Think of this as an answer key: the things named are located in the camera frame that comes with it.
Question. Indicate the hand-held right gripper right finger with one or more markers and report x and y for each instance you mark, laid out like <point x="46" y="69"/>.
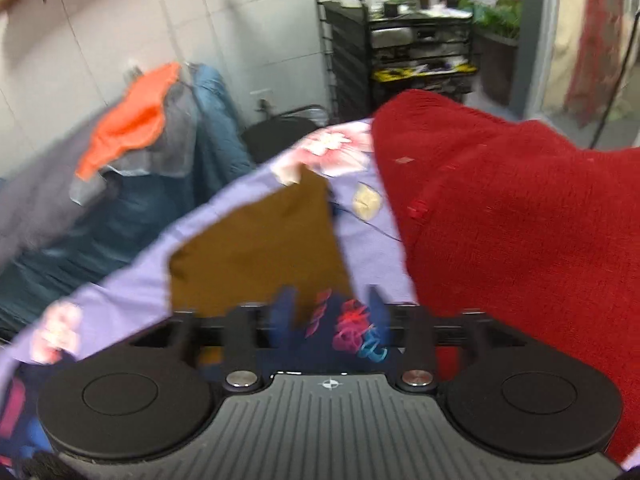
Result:
<point x="377" y="312"/>

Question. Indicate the red knitted garment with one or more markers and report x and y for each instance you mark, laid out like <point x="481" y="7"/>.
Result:
<point x="500" y="220"/>

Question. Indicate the green plants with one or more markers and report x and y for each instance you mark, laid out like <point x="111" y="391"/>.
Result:
<point x="495" y="15"/>

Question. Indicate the grey cloth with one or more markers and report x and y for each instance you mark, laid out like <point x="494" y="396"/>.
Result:
<point x="172" y="135"/>

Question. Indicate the purple floral bedsheet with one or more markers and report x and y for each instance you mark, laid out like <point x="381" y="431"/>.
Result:
<point x="130" y="285"/>

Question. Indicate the black chair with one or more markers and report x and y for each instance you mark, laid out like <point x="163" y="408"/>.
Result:
<point x="280" y="135"/>

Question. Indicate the orange cloth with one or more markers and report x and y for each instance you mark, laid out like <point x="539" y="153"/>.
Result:
<point x="132" y="120"/>

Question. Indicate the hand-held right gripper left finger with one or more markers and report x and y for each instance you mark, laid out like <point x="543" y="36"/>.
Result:
<point x="287" y="312"/>

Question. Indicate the brown cloth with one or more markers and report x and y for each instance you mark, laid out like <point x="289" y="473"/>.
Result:
<point x="265" y="240"/>

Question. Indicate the navy printed small garment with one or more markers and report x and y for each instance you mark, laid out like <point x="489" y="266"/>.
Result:
<point x="345" y="332"/>

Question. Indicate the dark planter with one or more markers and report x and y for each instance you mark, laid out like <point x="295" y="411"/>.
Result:
<point x="497" y="67"/>

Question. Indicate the red patterned curtain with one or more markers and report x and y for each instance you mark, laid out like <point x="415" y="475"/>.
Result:
<point x="595" y="35"/>

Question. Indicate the black drawer cart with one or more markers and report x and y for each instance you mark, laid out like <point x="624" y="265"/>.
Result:
<point x="350" y="60"/>

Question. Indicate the white curved pipe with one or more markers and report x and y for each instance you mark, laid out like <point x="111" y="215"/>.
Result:
<point x="162" y="0"/>

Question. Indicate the teal blanket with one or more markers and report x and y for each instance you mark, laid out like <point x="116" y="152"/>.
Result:
<point x="150" y="215"/>

